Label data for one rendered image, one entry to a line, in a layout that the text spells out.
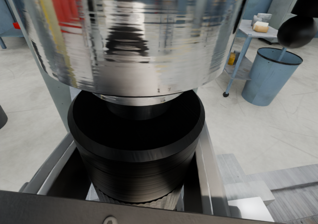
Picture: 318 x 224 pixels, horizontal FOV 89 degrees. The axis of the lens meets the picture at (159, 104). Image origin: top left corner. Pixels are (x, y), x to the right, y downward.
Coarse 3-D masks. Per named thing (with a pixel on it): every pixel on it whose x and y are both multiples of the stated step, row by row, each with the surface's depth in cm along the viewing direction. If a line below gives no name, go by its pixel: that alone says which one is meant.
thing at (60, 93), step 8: (8, 0) 32; (16, 16) 33; (24, 32) 35; (32, 48) 38; (48, 80) 43; (56, 80) 43; (48, 88) 45; (56, 88) 45; (64, 88) 45; (56, 96) 46; (64, 96) 47; (56, 104) 48; (64, 104) 49; (64, 112) 50; (64, 120) 52
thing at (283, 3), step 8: (280, 0) 378; (288, 0) 359; (296, 0) 353; (272, 8) 400; (280, 8) 379; (288, 8) 362; (272, 16) 401; (280, 16) 380; (288, 16) 373; (272, 24) 402; (280, 24) 383; (272, 40) 406
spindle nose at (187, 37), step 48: (48, 0) 2; (96, 0) 2; (144, 0) 2; (192, 0) 2; (240, 0) 2; (48, 48) 2; (96, 48) 2; (144, 48) 2; (192, 48) 2; (144, 96) 3
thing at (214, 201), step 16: (208, 144) 7; (192, 160) 7; (208, 160) 6; (192, 176) 7; (208, 176) 6; (192, 192) 6; (208, 192) 5; (224, 192) 5; (192, 208) 6; (208, 208) 5; (224, 208) 5
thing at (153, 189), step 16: (96, 176) 5; (112, 176) 5; (160, 176) 5; (176, 176) 5; (96, 192) 7; (112, 192) 5; (128, 192) 5; (144, 192) 5; (160, 192) 6; (176, 192) 7; (160, 208) 7
